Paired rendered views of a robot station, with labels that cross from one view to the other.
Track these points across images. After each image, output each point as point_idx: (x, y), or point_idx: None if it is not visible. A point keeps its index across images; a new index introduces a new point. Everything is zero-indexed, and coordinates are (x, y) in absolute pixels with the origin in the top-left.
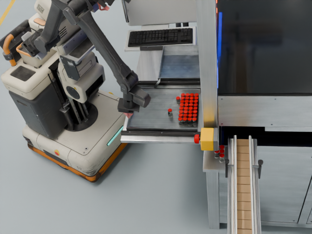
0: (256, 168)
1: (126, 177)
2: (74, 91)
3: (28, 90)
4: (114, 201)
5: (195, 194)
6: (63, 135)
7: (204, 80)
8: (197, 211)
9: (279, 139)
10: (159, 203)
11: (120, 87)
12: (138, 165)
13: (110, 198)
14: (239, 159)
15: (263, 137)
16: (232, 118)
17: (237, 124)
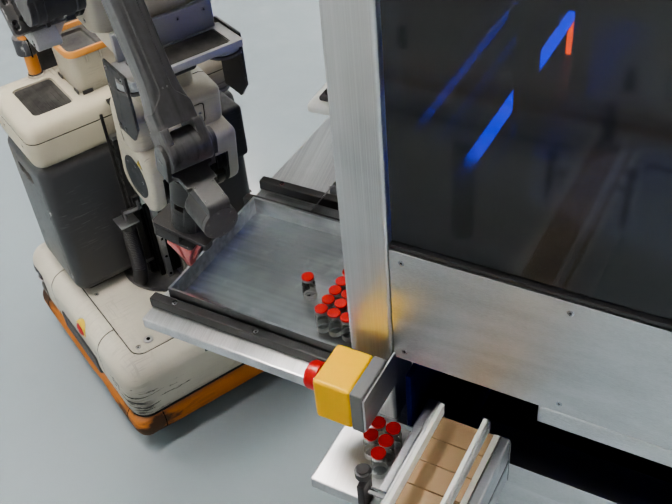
0: None
1: (235, 451)
2: (137, 173)
3: (32, 138)
4: (174, 502)
5: None
6: (114, 289)
7: (346, 179)
8: None
9: (595, 469)
10: None
11: (155, 158)
12: (279, 430)
13: (169, 490)
14: (424, 483)
15: (548, 444)
16: (436, 342)
17: (452, 370)
